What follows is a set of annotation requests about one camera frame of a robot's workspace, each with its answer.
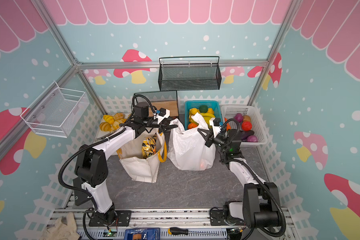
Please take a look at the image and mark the gold black snack bag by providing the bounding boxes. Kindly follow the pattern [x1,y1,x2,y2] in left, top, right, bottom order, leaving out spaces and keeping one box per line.
[142,135,157,159]

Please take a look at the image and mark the white plastic grocery bag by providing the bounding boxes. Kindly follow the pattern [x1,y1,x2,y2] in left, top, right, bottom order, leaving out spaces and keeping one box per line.
[168,113,216,171]

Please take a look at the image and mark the white canvas tote bag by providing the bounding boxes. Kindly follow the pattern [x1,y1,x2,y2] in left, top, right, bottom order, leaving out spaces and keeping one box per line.
[120,129,167,183]

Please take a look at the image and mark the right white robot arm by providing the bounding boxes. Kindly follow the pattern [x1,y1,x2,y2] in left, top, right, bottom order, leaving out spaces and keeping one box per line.
[198,118,287,238]

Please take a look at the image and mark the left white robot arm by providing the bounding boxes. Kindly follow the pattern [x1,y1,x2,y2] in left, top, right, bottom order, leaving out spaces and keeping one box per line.
[58,94,177,225]

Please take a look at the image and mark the yellow banana bunch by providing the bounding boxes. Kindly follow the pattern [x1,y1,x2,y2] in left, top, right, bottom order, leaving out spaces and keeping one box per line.
[189,113,215,124]

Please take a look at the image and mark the orange fruit left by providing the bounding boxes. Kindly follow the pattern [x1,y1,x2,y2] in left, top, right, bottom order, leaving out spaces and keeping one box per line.
[188,123,199,130]

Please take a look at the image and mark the teal plastic fruit basket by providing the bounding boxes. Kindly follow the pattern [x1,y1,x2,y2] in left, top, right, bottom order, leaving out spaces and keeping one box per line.
[185,100,223,130]

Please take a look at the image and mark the red tomato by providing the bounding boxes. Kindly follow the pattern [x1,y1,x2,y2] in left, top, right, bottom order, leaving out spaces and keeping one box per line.
[241,121,253,131]

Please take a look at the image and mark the purple onion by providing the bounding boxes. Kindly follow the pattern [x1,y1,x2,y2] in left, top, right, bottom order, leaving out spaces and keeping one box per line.
[234,113,244,123]

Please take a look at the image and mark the green avocado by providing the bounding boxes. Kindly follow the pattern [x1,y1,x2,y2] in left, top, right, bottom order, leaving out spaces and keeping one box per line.
[199,105,209,113]

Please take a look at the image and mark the yellow lemon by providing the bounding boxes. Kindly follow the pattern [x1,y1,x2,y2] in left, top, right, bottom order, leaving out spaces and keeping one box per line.
[189,108,199,116]

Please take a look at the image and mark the brown potato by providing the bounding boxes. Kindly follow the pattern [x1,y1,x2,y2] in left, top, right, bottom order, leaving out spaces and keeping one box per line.
[243,115,252,123]

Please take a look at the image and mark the white plastic vegetable basket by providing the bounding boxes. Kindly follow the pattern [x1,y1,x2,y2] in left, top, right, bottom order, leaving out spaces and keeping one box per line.
[221,105,268,147]

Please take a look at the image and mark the striped bread roll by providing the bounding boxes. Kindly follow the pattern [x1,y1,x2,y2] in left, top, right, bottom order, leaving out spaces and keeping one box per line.
[103,115,115,125]

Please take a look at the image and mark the blue electronics box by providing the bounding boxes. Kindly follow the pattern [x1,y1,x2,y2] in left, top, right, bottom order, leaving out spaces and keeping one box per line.
[124,228,161,240]

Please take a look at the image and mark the beige cloth rag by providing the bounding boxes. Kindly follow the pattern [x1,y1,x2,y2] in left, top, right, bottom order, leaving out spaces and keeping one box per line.
[40,213,81,240]

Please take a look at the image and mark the black wire snack shelf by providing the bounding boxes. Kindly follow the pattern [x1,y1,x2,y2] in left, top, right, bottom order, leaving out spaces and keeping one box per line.
[134,91,179,118]

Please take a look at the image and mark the black mesh wall basket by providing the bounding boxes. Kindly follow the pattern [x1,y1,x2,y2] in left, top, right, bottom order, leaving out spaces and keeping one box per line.
[158,56,222,92]

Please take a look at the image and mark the white wire wall basket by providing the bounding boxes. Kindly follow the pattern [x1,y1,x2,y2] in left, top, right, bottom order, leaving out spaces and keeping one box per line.
[20,82,90,138]

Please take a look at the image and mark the black handled screwdriver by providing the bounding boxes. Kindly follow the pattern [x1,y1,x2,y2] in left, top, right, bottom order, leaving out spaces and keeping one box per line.
[168,227,218,236]

